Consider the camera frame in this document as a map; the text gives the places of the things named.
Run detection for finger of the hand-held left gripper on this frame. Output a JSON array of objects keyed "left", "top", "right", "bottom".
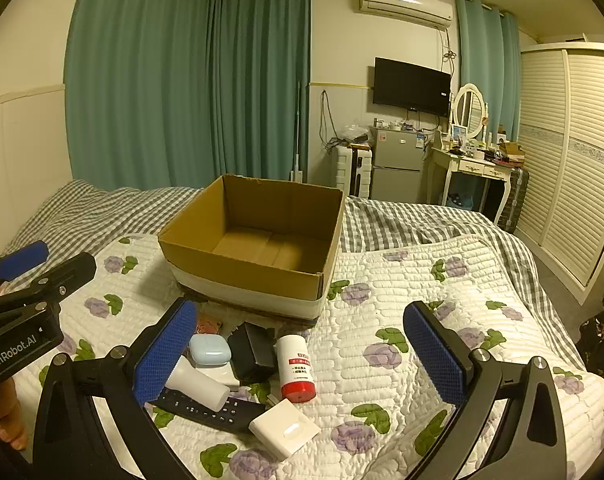
[
  {"left": 0, "top": 240, "right": 50, "bottom": 302},
  {"left": 0, "top": 252, "right": 98, "bottom": 333}
]

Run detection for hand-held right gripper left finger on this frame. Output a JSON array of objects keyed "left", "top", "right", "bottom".
[{"left": 32, "top": 298, "right": 198, "bottom": 480}]

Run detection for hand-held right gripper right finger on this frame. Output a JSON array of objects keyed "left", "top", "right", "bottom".
[{"left": 403, "top": 301, "right": 568, "bottom": 480}]

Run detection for light blue earbuds case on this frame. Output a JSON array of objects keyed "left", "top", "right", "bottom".
[{"left": 188, "top": 334, "right": 232, "bottom": 367}]

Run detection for white plastic tube bottle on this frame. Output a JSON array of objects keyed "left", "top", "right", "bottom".
[{"left": 164, "top": 355, "right": 231, "bottom": 413}]

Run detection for black remote control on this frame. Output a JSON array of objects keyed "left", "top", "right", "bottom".
[{"left": 149, "top": 387, "right": 268, "bottom": 434}]

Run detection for black power adapter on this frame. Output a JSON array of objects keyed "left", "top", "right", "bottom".
[{"left": 227, "top": 322, "right": 278, "bottom": 384}]

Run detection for white bottle with red cap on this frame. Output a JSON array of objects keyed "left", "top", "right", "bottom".
[{"left": 274, "top": 334, "right": 317, "bottom": 404}]

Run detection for white square box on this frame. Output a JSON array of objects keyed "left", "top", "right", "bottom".
[{"left": 248, "top": 400, "right": 321, "bottom": 461}]

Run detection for person's left hand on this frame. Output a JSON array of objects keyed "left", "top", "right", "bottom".
[{"left": 0, "top": 375, "right": 24, "bottom": 443}]

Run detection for small floral pouch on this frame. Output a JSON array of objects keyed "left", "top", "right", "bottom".
[{"left": 194, "top": 316, "right": 224, "bottom": 336}]

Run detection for white flat case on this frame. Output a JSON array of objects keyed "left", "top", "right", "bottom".
[{"left": 197, "top": 365, "right": 241, "bottom": 389}]

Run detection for grey checked bedsheet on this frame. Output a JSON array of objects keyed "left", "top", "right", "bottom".
[{"left": 0, "top": 180, "right": 588, "bottom": 376}]

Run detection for white floral quilt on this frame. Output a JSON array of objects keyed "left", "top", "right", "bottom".
[{"left": 12, "top": 232, "right": 604, "bottom": 480}]

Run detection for dark floral clothing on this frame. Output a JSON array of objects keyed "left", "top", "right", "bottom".
[{"left": 576, "top": 280, "right": 604, "bottom": 387}]

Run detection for grey suitcase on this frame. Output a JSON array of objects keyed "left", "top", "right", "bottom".
[{"left": 494, "top": 167, "right": 531, "bottom": 234}]

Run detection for white dressing table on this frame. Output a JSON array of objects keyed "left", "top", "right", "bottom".
[{"left": 424, "top": 135, "right": 521, "bottom": 226}]

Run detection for silver small fridge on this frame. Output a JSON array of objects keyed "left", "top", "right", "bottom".
[{"left": 369, "top": 126, "right": 426, "bottom": 204}]

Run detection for wide green curtain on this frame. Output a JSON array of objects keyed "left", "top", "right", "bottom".
[{"left": 63, "top": 0, "right": 219, "bottom": 192}]

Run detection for white ribbed suitcase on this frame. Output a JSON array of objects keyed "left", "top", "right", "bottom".
[{"left": 333, "top": 145, "right": 374, "bottom": 199}]

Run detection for plastic bag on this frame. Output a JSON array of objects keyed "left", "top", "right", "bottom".
[{"left": 339, "top": 123, "right": 373, "bottom": 147}]

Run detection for white louvred wardrobe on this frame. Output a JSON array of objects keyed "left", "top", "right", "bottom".
[{"left": 512, "top": 40, "right": 604, "bottom": 306}]

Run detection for oval vanity mirror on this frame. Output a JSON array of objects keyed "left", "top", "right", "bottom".
[{"left": 451, "top": 84, "right": 489, "bottom": 142}]

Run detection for white mop pole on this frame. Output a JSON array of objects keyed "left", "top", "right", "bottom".
[{"left": 289, "top": 80, "right": 306, "bottom": 184}]

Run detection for green corner curtain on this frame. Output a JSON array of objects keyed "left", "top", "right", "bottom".
[{"left": 209, "top": 0, "right": 313, "bottom": 184}]

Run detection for narrow green curtain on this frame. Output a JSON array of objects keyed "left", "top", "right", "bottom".
[{"left": 454, "top": 0, "right": 522, "bottom": 147}]

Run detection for white air conditioner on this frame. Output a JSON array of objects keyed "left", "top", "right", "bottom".
[{"left": 357, "top": 0, "right": 456, "bottom": 29}]

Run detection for hanging wall cable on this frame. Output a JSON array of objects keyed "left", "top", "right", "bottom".
[{"left": 320, "top": 90, "right": 344, "bottom": 157}]

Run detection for black wall television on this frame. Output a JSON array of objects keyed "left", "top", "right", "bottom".
[{"left": 373, "top": 57, "right": 453, "bottom": 117}]

